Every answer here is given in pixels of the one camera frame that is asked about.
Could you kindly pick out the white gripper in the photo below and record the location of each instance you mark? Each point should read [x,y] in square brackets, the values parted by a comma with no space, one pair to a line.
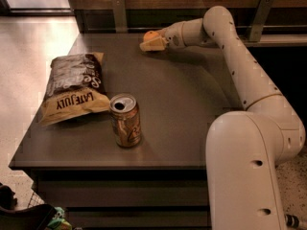
[172,35]

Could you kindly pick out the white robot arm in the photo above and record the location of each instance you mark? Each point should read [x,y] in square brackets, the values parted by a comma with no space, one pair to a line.
[242,147]

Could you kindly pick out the orange soda can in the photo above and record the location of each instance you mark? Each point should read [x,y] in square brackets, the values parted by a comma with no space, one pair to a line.
[125,119]

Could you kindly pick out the brown Late July chip bag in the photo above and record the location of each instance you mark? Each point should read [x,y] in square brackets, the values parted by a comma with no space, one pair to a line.
[75,88]

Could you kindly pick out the green snack bag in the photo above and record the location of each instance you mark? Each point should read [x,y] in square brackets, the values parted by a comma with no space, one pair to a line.
[58,221]

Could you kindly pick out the orange fruit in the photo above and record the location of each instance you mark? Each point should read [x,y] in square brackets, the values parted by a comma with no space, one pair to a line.
[150,35]

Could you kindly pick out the grey drawer cabinet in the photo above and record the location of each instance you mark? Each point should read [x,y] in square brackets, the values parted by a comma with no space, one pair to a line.
[140,165]

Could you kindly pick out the dark chair corner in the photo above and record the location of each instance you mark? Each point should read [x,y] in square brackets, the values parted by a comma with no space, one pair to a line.
[34,218]

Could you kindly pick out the black striped tool on floor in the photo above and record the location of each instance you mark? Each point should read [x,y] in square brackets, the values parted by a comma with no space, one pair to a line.
[295,222]

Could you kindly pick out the left metal wall bracket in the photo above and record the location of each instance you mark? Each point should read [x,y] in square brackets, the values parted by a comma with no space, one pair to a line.
[120,17]

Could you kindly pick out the metal wall bracket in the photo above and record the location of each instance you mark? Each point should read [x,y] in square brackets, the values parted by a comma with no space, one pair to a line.
[120,17]
[255,30]

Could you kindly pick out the right metal wall bracket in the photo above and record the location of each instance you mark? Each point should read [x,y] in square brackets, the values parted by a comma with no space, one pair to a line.
[255,30]

